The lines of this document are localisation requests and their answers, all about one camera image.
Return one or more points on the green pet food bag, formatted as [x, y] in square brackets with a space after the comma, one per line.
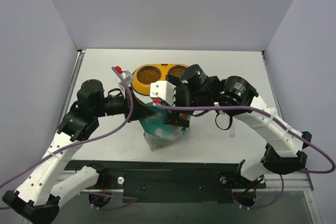
[159, 135]

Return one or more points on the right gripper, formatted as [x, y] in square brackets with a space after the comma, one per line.
[177, 120]

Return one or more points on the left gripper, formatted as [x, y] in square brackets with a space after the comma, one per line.
[128, 106]

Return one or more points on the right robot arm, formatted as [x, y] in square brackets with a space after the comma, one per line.
[235, 97]

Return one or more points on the clear plastic scoop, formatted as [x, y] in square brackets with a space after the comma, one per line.
[231, 130]

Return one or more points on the kibble in left bowl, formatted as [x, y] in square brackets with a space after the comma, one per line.
[148, 76]

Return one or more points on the yellow double bowl feeder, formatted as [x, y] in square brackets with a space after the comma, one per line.
[145, 89]

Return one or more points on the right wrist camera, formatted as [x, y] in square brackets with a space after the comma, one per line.
[163, 91]

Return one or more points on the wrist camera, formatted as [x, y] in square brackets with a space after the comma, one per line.
[163, 91]
[127, 76]

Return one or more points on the left steel bowl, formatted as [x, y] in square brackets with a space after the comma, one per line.
[148, 67]

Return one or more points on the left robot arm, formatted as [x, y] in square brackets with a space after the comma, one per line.
[39, 198]

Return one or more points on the aluminium frame rail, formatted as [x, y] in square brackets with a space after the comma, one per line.
[275, 189]

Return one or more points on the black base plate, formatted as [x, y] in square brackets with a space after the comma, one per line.
[152, 182]

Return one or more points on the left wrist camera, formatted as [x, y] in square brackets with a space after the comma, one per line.
[127, 76]

